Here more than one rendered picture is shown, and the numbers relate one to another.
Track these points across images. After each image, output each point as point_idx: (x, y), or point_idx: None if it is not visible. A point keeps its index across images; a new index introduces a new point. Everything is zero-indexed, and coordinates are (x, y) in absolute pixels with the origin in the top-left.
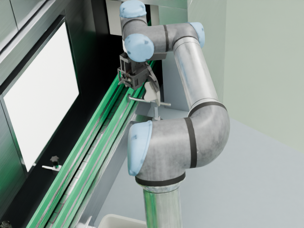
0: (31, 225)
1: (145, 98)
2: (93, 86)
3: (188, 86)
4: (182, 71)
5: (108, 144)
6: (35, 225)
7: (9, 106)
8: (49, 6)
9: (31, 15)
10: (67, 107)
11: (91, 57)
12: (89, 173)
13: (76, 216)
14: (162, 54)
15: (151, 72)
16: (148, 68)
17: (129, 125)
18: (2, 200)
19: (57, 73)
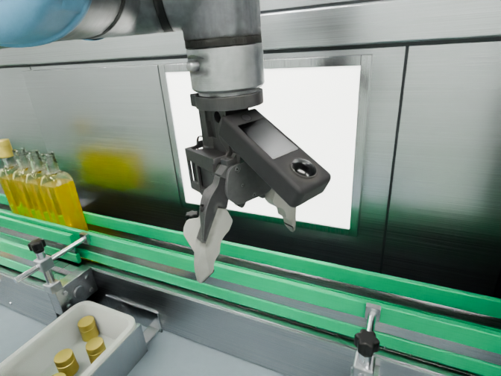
0: (115, 221)
1: (185, 225)
2: (438, 283)
3: None
4: None
5: (253, 298)
6: (122, 230)
7: (175, 94)
8: (329, 7)
9: (288, 5)
10: (305, 218)
11: (464, 229)
12: (186, 273)
13: (134, 277)
14: (278, 174)
15: (215, 180)
16: (220, 165)
17: (335, 351)
18: (138, 183)
19: (297, 140)
